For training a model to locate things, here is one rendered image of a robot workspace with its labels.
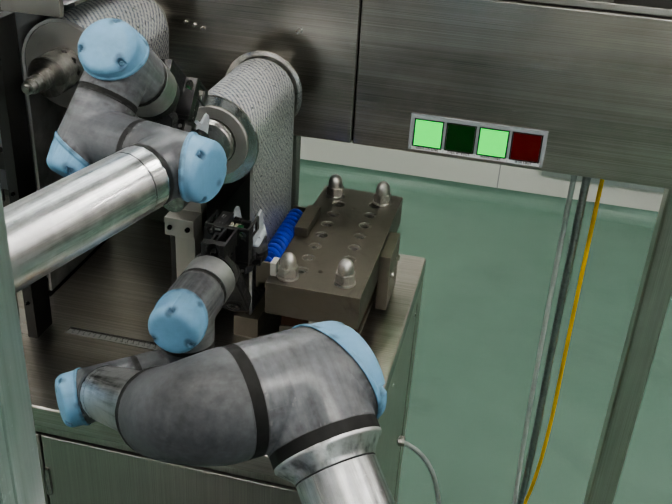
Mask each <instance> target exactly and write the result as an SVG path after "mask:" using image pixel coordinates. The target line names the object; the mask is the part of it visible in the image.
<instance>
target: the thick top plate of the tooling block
mask: <svg viewBox="0 0 672 504"><path fill-rule="evenodd" d="M326 192H327V185H325V187H324V188H323V190H322V192H321V193H320V195H319V196H318V198H317V200H316V201H315V203H314V204H313V205H314V206H320V207H321V208H320V216H319V217H318V219H317V221H316V223H315V224H314V226H313V228H312V229H311V231H310V233H309V234H308V236H307V237H303V236H297V235H294V237H293V238H292V240H291V242H290V243H289V245H288V247H287V248H286V250H285V251H284V253H286V252H291V253H293V254H294V255H295V257H296V264H298V274H299V278H298V279H297V280H296V281H293V282H283V281H281V280H279V279H278V278H277V275H276V276H271V275H270V276H269V277H268V279H267V281H266V282H265V313H269V314H275V315H280V316H286V317H291V318H297V319H302V320H308V321H313V322H323V321H337V322H341V323H343V324H344V325H346V326H349V327H351V328H352V329H358V328H359V326H360V323H361V321H362V318H363V316H364V313H365V311H366V308H367V306H368V303H369V301H370V298H371V296H372V293H373V291H374V288H375V286H376V283H377V281H378V272H379V261H380V255H381V253H382V250H383V248H384V246H385V243H386V241H387V238H388V236H389V234H390V232H396V233H397V230H398V228H399V225H400V222H401V212H402V202H403V197H399V196H392V195H391V199H390V200H391V205H390V206H387V207H380V206H376V205H374V204H373V199H374V194H375V193H372V192H366V191H359V190H353V189H346V188H344V190H343V193H344V197H343V198H341V199H330V198H328V197H326ZM284 253H283V254H284ZM346 258H347V259H350V260H351V261H352V262H353V265H354V271H355V281H356V285H355V286H354V287H353V288H350V289H342V288H339V287H337V286H335V284H334V280H335V276H336V272H337V270H338V264H339V262H340V261H341V260H342V259H346Z"/></svg>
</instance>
